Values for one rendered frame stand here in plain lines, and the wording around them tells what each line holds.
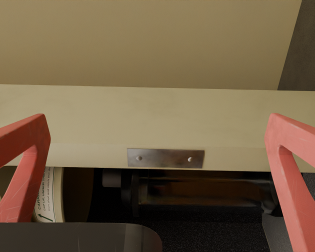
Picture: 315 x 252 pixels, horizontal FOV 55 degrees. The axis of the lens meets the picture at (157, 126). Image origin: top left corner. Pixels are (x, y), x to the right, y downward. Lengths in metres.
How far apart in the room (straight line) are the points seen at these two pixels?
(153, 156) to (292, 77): 0.45
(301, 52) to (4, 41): 0.62
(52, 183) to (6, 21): 0.45
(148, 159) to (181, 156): 0.03
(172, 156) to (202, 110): 0.07
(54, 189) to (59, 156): 0.09
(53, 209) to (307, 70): 0.48
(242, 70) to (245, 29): 0.09
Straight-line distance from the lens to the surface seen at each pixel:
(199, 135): 0.29
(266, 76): 0.75
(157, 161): 0.28
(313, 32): 0.62
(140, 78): 0.72
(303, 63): 0.64
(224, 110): 0.33
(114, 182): 0.44
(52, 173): 0.38
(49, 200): 0.39
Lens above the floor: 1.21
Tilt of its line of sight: level
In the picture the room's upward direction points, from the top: 89 degrees counter-clockwise
